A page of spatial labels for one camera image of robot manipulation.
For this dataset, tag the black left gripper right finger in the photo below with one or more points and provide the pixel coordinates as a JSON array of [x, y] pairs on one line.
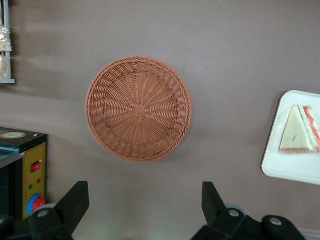
[[216, 217]]

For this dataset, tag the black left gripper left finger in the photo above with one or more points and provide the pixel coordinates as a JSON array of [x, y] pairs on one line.
[[70, 207]]

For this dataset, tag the black machine with yellow panel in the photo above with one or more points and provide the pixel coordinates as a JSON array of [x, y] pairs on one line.
[[32, 155]]

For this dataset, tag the clear wrapped snack packet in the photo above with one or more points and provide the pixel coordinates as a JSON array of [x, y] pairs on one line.
[[4, 37], [3, 67]]

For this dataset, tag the metal shelf rack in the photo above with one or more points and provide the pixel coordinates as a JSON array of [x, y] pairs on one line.
[[8, 62]]

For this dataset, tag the brown round wicker basket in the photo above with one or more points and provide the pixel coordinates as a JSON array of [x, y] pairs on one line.
[[138, 110]]

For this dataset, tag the cream plastic tray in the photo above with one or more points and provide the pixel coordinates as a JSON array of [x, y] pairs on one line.
[[287, 165]]

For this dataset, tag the triangular sandwich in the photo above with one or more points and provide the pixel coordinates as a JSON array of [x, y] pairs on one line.
[[296, 135]]

